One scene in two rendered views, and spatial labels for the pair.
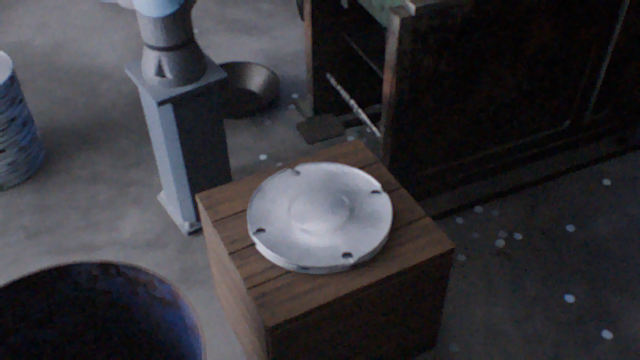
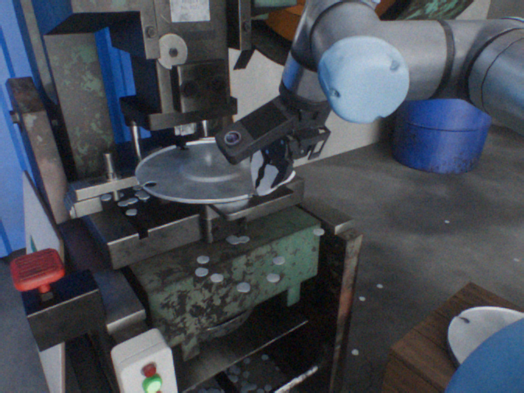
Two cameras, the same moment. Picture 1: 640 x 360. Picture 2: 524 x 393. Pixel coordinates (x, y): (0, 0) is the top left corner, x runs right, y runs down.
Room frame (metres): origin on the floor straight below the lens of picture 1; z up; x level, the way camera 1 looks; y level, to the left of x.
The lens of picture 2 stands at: (1.60, 0.46, 1.10)
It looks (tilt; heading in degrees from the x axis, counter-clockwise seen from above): 28 degrees down; 257
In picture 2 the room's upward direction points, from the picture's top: straight up
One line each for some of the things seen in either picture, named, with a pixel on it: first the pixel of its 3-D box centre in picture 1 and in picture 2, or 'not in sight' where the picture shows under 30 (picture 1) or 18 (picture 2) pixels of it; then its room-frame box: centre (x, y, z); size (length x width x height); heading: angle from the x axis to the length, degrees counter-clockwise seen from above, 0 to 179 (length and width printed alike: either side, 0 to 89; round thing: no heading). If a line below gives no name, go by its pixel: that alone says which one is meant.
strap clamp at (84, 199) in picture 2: not in sight; (107, 178); (1.75, -0.30, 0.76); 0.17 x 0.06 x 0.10; 23
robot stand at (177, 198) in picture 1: (189, 142); not in sight; (1.32, 0.32, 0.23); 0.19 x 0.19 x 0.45; 33
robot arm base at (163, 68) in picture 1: (171, 51); not in sight; (1.32, 0.32, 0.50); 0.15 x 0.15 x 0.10
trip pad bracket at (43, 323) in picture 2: not in sight; (74, 333); (1.79, -0.04, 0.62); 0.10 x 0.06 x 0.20; 23
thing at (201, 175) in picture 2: not in sight; (212, 166); (1.54, -0.25, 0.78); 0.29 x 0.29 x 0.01
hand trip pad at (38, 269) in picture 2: not in sight; (43, 285); (1.81, -0.03, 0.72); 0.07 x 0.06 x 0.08; 113
